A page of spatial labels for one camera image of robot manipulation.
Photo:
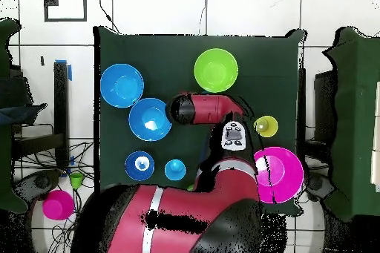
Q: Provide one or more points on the dark blue fabric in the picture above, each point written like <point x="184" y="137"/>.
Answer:
<point x="17" y="113"/>

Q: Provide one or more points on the pink cup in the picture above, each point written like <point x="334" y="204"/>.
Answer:
<point x="58" y="205"/>

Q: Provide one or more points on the small green cup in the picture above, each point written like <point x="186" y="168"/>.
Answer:
<point x="76" y="179"/>

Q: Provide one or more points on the blue tape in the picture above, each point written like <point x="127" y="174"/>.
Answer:
<point x="69" y="73"/>

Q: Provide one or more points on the light blue cup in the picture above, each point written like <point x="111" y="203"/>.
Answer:
<point x="175" y="170"/>

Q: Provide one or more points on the black equipment base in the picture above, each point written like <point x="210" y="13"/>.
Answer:
<point x="317" y="183"/>
<point x="38" y="181"/>

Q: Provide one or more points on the large blue bowl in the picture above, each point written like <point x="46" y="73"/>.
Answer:
<point x="122" y="85"/>
<point x="148" y="119"/>

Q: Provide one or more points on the large pink bowl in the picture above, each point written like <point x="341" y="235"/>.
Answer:
<point x="285" y="173"/>

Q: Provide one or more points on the small dark blue bowl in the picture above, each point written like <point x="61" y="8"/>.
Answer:
<point x="132" y="167"/>

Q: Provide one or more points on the lime green bowl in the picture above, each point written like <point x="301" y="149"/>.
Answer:
<point x="216" y="70"/>

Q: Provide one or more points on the black stand frame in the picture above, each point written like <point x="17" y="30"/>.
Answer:
<point x="61" y="110"/>

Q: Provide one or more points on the yellow ribbed cup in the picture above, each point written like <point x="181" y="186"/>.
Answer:
<point x="268" y="128"/>

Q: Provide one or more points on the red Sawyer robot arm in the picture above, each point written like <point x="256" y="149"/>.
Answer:
<point x="207" y="109"/>

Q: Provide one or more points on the dark green table cloth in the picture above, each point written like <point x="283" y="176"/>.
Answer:
<point x="166" y="57"/>

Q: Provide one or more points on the black post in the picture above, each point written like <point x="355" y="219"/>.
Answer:
<point x="301" y="110"/>

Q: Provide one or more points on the black box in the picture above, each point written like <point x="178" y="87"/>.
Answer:
<point x="325" y="107"/>

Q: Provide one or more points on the green cloth covered table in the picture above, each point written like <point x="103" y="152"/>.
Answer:
<point x="353" y="116"/>
<point x="6" y="42"/>

